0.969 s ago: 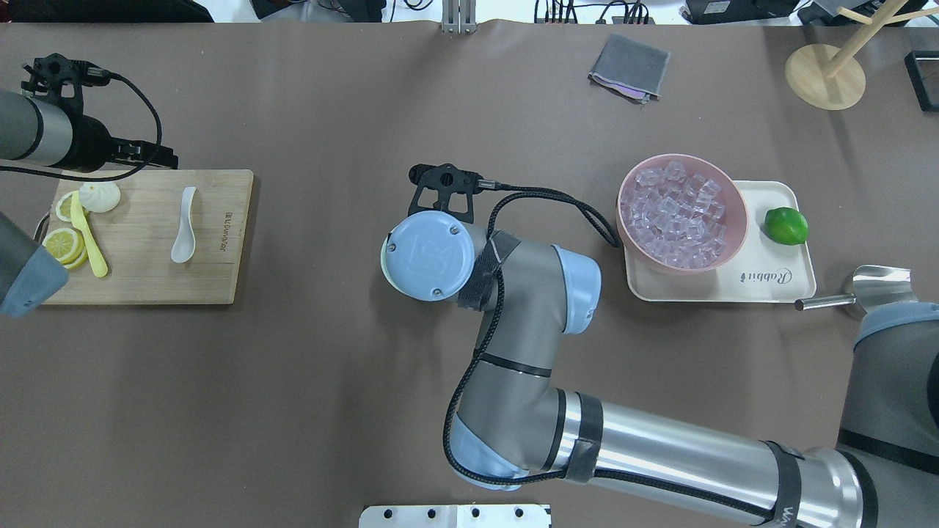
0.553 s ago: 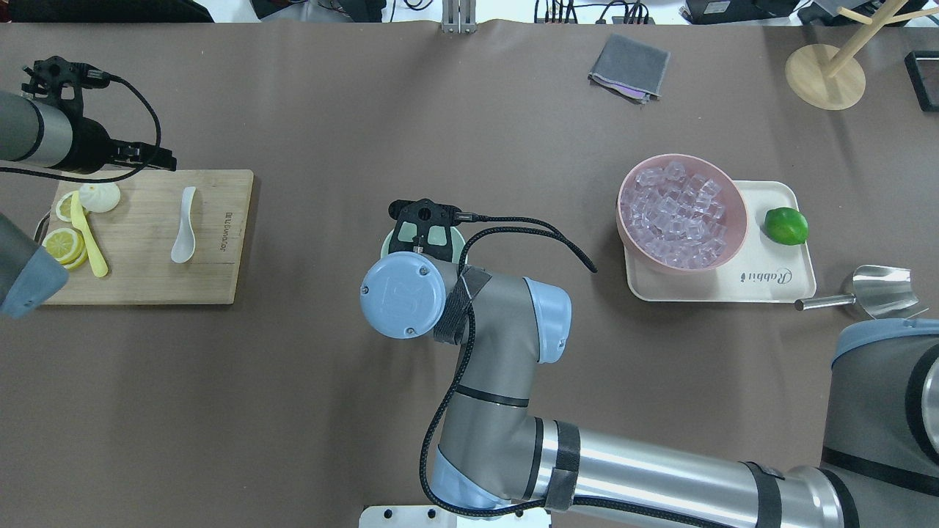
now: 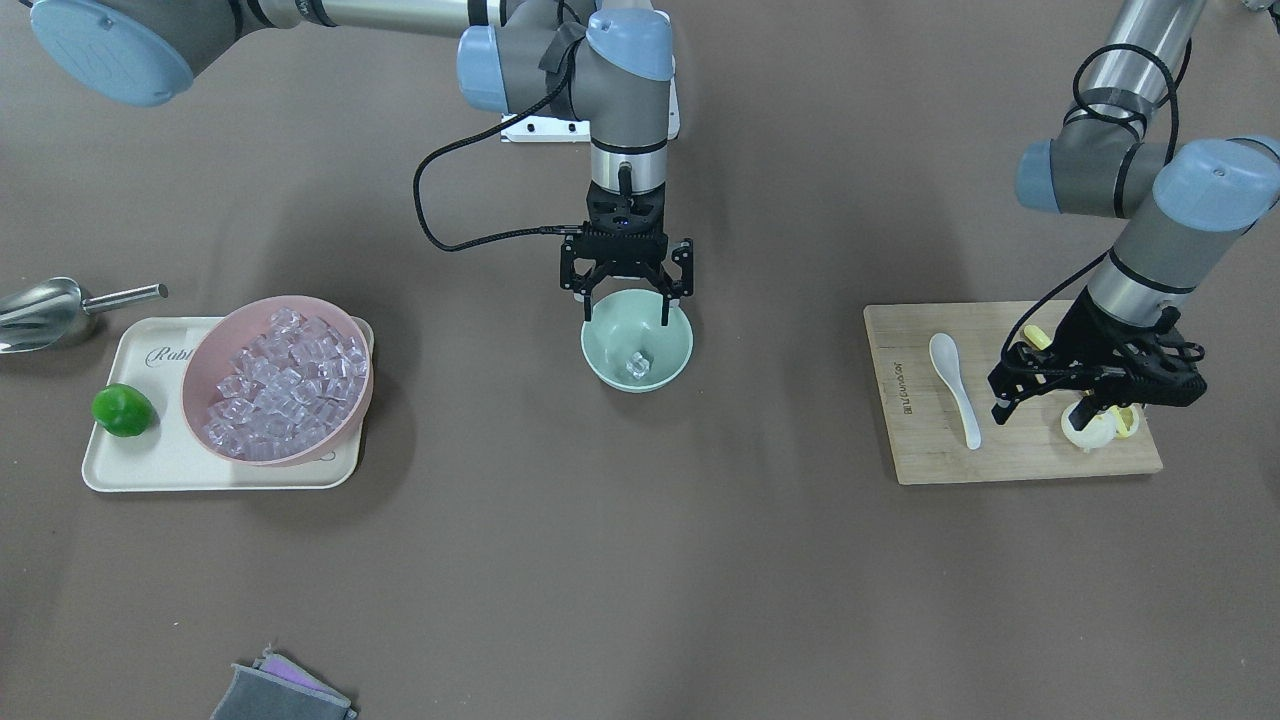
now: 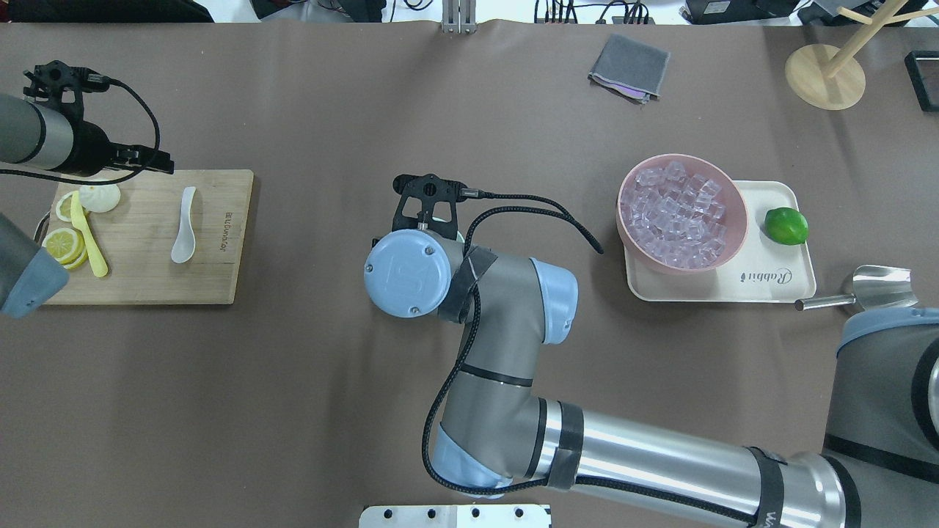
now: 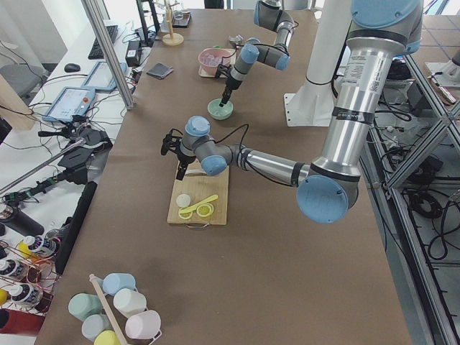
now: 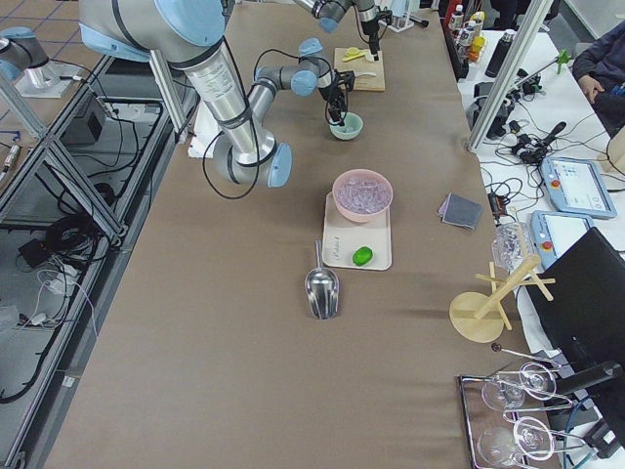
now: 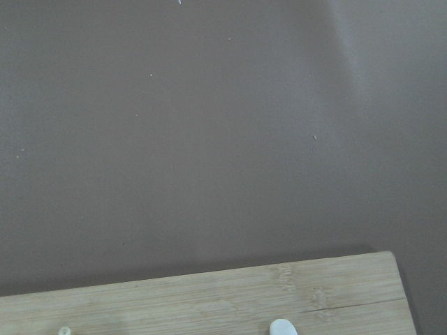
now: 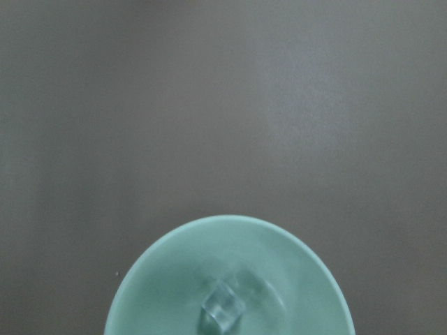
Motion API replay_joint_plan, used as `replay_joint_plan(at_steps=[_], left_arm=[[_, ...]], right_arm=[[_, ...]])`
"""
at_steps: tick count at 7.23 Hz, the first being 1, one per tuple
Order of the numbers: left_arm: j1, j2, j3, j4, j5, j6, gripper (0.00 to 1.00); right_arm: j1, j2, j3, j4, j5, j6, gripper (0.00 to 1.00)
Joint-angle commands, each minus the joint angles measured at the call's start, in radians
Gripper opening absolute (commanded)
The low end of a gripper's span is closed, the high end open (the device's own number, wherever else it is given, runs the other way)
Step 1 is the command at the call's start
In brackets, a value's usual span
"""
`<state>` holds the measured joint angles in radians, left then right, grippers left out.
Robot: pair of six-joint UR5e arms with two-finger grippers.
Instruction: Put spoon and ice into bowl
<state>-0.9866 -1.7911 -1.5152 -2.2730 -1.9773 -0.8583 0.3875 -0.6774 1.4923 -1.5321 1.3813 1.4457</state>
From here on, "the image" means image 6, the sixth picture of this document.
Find black monitor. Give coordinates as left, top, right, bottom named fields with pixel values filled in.
left=527, top=228, right=624, bottom=371

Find white ceramic spoon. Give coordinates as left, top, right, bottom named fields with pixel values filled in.
left=354, top=71, right=377, bottom=78

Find aluminium frame post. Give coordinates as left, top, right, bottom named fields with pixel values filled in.
left=466, top=0, right=553, bottom=153

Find blue teach pendant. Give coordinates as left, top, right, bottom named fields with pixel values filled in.
left=530, top=210, right=594, bottom=269
left=540, top=156, right=617, bottom=220

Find wire glass rack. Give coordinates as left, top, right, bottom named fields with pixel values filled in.
left=459, top=342, right=593, bottom=468

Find beige serving tray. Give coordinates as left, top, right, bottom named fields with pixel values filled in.
left=321, top=192, right=393, bottom=271

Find near blue teach pendant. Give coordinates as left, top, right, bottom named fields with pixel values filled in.
left=530, top=210, right=594, bottom=269

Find far blue teach pendant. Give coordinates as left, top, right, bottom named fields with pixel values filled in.
left=540, top=156, right=617, bottom=220

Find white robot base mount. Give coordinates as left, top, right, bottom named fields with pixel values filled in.
left=187, top=102, right=220, bottom=158

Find stainless steel ice scoop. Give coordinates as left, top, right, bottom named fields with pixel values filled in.
left=305, top=239, right=340, bottom=320

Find black thermos bottle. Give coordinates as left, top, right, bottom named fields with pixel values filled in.
left=484, top=29, right=516, bottom=78

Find grey folded cloth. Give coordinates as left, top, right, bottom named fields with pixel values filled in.
left=437, top=193, right=483, bottom=231

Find wooden cup tree stand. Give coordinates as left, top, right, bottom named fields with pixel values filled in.
left=449, top=253, right=556, bottom=343

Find pink bowl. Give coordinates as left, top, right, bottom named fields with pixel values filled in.
left=332, top=168, right=394, bottom=223

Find mint green bowl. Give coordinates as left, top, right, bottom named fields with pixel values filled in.
left=329, top=111, right=363, bottom=141

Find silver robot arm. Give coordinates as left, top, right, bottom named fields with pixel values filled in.
left=79, top=1, right=354, bottom=188
left=294, top=0, right=393, bottom=62

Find clear plastic bag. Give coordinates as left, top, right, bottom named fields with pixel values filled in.
left=491, top=222, right=536, bottom=272

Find yellow plastic knife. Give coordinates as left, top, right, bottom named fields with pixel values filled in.
left=342, top=53, right=366, bottom=63

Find clear ice cubes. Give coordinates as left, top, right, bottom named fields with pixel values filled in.
left=337, top=178, right=391, bottom=213

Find wine glass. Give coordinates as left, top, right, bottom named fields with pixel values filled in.
left=478, top=426, right=517, bottom=468
left=481, top=375, right=525, bottom=411

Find white steamed bun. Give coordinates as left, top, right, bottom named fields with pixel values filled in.
left=365, top=53, right=382, bottom=63

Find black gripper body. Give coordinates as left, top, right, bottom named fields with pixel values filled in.
left=359, top=12, right=393, bottom=42
left=319, top=69, right=355, bottom=111

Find wooden cutting board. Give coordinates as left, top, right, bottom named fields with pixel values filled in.
left=334, top=47, right=386, bottom=92

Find person in dark jacket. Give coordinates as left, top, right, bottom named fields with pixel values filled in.
left=571, top=21, right=624, bottom=137

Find green lime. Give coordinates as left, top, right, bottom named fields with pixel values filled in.
left=352, top=246, right=374, bottom=267

